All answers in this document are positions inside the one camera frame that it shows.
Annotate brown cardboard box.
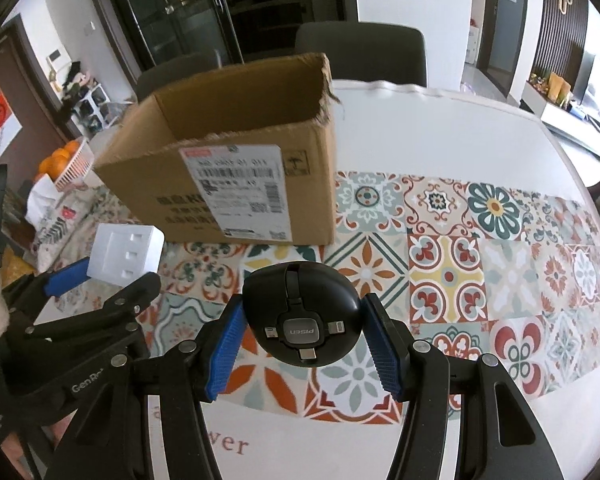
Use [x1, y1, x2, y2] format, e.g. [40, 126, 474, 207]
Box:
[92, 52, 337, 246]

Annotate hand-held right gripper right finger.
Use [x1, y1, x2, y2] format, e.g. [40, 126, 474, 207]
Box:
[362, 292, 566, 480]

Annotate patterned table runner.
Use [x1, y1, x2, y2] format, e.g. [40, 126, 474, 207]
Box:
[30, 170, 600, 423]

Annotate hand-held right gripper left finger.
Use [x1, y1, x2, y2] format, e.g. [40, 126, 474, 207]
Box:
[45, 294, 248, 480]

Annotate grey door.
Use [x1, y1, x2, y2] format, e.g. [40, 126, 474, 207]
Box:
[485, 0, 529, 96]

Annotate white power strip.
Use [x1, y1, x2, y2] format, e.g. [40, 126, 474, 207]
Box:
[86, 225, 165, 283]

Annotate black glass cabinet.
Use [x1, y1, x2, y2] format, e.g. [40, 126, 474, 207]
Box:
[80, 0, 356, 77]

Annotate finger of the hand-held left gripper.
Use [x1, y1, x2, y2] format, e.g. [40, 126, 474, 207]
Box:
[25, 272, 162, 341]
[0, 258, 92, 321]

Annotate dark grey chair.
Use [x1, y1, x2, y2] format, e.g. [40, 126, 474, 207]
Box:
[135, 50, 221, 103]
[295, 21, 427, 86]

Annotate yellow woven mat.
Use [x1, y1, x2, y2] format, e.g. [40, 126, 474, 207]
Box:
[1, 251, 35, 277]

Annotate white tablecloth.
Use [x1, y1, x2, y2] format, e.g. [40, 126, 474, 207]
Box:
[32, 80, 600, 480]

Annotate pink plastic basket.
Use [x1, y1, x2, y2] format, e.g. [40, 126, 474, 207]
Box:
[55, 137, 98, 192]

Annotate white storage shelf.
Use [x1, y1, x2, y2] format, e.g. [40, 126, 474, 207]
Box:
[57, 62, 136, 136]

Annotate black round cable hub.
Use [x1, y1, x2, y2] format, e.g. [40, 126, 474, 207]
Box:
[241, 261, 366, 367]

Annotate small white cabinet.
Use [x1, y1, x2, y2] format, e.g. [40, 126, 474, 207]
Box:
[466, 20, 482, 64]

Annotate floral tissue box cover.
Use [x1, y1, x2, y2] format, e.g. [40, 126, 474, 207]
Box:
[25, 177, 101, 271]

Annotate yellow bags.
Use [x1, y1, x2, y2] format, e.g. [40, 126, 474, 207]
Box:
[530, 71, 574, 107]

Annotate television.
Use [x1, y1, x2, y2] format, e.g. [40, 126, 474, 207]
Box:
[577, 50, 600, 136]

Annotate white television stand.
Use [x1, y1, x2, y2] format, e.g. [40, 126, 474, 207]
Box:
[522, 80, 600, 161]

